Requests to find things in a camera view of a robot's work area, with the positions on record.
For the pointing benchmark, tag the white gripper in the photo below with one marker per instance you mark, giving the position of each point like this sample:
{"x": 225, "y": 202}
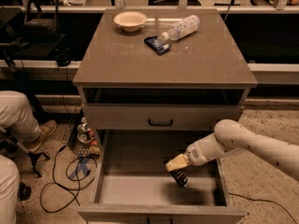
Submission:
{"x": 194, "y": 155}

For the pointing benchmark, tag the black rxbar chocolate bar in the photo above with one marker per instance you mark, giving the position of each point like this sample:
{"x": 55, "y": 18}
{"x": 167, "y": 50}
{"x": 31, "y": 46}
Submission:
{"x": 179, "y": 177}

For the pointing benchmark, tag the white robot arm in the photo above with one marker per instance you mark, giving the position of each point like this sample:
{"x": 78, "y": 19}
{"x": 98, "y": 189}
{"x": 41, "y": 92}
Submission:
{"x": 229, "y": 135}

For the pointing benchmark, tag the open grey middle drawer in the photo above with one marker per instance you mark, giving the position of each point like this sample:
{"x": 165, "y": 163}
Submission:
{"x": 132, "y": 186}

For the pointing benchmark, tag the grey wooden drawer cabinet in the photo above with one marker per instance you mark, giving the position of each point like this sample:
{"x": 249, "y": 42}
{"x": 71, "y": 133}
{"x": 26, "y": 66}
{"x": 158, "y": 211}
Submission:
{"x": 205, "y": 68}

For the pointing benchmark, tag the closed grey top drawer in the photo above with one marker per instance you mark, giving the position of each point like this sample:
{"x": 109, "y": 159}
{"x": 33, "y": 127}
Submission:
{"x": 135, "y": 117}

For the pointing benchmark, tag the blue tape cross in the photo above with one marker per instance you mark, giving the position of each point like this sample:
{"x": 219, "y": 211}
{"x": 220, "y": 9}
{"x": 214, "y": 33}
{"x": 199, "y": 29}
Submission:
{"x": 81, "y": 170}

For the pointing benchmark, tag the blue snack packet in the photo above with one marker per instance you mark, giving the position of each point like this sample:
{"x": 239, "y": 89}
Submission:
{"x": 158, "y": 45}

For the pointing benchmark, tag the clear plastic water bottle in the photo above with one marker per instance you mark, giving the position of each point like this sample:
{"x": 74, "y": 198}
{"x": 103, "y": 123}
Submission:
{"x": 181, "y": 28}

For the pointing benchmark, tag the tan shoe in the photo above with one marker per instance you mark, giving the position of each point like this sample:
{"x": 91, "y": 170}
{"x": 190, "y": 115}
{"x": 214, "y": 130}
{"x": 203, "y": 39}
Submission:
{"x": 42, "y": 132}

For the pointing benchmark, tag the white ceramic bowl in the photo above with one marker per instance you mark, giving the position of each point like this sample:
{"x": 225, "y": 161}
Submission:
{"x": 130, "y": 21}

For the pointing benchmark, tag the black shoe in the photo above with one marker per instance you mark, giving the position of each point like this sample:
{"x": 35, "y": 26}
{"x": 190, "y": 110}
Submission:
{"x": 24, "y": 192}

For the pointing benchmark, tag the person leg beige trousers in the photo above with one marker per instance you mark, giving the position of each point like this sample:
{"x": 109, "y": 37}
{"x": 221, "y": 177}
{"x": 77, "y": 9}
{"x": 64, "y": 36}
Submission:
{"x": 16, "y": 114}

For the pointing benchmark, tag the black bag on shelf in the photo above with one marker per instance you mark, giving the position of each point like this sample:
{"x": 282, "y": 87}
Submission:
{"x": 38, "y": 27}

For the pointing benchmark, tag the black drawer handle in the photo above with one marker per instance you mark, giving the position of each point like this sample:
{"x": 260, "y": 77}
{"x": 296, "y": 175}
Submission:
{"x": 163, "y": 123}

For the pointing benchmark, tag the wire basket with cans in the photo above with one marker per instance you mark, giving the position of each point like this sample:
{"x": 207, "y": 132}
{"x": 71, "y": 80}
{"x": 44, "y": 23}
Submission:
{"x": 79, "y": 137}

